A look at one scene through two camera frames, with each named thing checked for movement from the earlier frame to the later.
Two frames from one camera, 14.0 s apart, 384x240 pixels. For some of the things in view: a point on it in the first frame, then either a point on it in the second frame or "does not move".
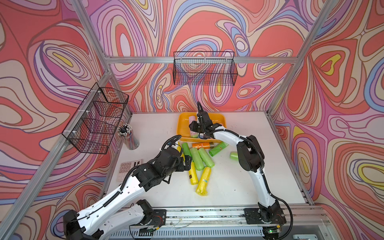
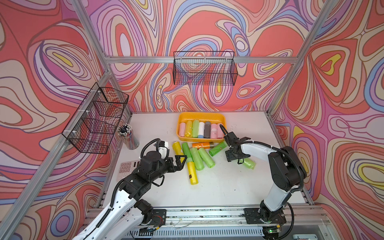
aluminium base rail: (305, 217) does not move
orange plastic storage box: (184, 119) does not move
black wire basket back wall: (204, 68) does not move
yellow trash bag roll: (179, 149) does not move
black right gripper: (193, 126) → (230, 157)
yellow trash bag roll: (202, 189) → (188, 132)
